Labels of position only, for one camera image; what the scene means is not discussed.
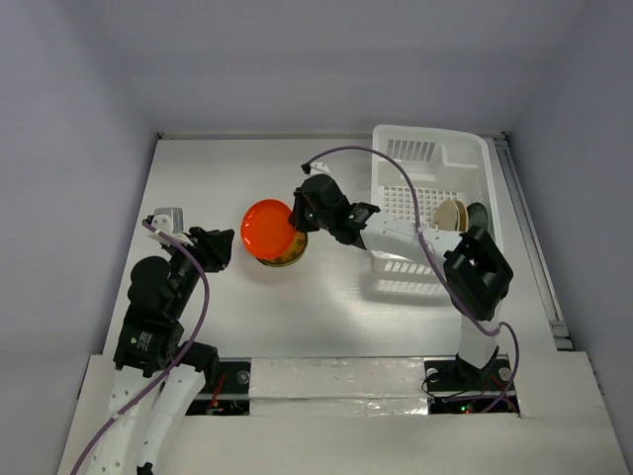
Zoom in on tan plate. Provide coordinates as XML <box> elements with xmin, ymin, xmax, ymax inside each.
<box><xmin>455</xmin><ymin>200</ymin><xmax>469</xmax><ymax>232</ymax></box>
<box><xmin>432</xmin><ymin>199</ymin><xmax>460</xmax><ymax>232</ymax></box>

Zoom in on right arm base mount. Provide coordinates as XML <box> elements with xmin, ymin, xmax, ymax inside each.
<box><xmin>420</xmin><ymin>355</ymin><xmax>520</xmax><ymax>415</ymax></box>

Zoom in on white plastic dish rack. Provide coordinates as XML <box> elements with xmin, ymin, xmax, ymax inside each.
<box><xmin>371</xmin><ymin>125</ymin><xmax>503</xmax><ymax>248</ymax></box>

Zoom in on dark grey-green plate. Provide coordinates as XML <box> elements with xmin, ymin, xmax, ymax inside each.
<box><xmin>466</xmin><ymin>202</ymin><xmax>491</xmax><ymax>232</ymax></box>

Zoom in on yellow patterned brown-rim plate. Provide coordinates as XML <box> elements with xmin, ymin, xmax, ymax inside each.
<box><xmin>258</xmin><ymin>232</ymin><xmax>309</xmax><ymax>267</ymax></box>

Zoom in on metal rail at right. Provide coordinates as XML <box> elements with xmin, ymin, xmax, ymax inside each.
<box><xmin>494</xmin><ymin>136</ymin><xmax>576</xmax><ymax>352</ymax></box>

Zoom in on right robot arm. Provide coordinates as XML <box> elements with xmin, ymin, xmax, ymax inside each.
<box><xmin>289</xmin><ymin>174</ymin><xmax>513</xmax><ymax>388</ymax></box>

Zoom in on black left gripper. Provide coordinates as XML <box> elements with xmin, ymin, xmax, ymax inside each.
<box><xmin>163</xmin><ymin>224</ymin><xmax>233</xmax><ymax>315</ymax></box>

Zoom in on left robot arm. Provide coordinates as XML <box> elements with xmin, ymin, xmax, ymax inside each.
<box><xmin>71</xmin><ymin>216</ymin><xmax>234</xmax><ymax>474</ymax></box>

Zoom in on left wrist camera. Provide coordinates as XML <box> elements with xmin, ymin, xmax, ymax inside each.
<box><xmin>141</xmin><ymin>207</ymin><xmax>192</xmax><ymax>246</ymax></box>

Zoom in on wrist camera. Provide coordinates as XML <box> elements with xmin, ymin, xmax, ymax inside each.
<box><xmin>141</xmin><ymin>207</ymin><xmax>192</xmax><ymax>246</ymax></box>
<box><xmin>301</xmin><ymin>160</ymin><xmax>331</xmax><ymax>175</ymax></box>

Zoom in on white foil-taped front bar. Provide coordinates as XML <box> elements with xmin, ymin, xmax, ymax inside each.
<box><xmin>248</xmin><ymin>357</ymin><xmax>428</xmax><ymax>417</ymax></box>

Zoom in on orange plate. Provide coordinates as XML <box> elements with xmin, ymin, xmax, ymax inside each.
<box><xmin>240</xmin><ymin>199</ymin><xmax>296</xmax><ymax>260</ymax></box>

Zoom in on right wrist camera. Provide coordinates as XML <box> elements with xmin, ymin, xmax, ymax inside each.
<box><xmin>301</xmin><ymin>160</ymin><xmax>331</xmax><ymax>175</ymax></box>

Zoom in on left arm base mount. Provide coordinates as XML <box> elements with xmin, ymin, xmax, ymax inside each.
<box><xmin>186</xmin><ymin>359</ymin><xmax>251</xmax><ymax>417</ymax></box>

